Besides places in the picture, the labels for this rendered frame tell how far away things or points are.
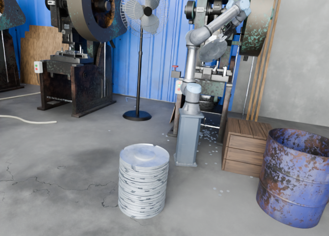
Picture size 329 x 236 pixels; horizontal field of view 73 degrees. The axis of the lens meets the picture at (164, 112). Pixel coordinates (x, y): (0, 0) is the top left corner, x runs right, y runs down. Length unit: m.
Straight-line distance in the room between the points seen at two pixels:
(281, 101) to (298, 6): 1.33
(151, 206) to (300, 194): 0.84
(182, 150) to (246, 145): 0.50
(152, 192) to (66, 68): 2.11
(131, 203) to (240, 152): 0.97
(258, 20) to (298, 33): 1.69
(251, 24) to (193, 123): 0.99
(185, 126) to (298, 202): 0.88
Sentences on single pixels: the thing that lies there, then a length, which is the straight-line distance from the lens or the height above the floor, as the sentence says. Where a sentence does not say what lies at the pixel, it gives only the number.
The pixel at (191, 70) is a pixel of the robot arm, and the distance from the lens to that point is 1.88.
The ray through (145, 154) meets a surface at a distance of 1.34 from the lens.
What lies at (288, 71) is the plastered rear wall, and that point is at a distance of 3.80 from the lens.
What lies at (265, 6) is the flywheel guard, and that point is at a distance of 2.18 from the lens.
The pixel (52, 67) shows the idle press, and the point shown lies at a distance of 3.17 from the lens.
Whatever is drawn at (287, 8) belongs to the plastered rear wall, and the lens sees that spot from 3.80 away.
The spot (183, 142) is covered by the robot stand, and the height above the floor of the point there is 0.21.
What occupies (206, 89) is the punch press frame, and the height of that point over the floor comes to 0.55.
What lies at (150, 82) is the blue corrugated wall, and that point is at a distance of 3.91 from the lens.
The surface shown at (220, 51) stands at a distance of 2.31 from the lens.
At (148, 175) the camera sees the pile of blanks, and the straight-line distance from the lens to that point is 1.25.
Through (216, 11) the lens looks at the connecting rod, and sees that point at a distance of 2.51.
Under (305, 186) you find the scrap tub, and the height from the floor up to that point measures 0.29.
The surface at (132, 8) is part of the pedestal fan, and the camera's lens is 2.76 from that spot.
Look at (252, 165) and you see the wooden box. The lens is 1.97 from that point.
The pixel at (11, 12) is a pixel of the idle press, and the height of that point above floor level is 1.21.
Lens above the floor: 0.97
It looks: 17 degrees down
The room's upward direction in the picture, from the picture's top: 5 degrees clockwise
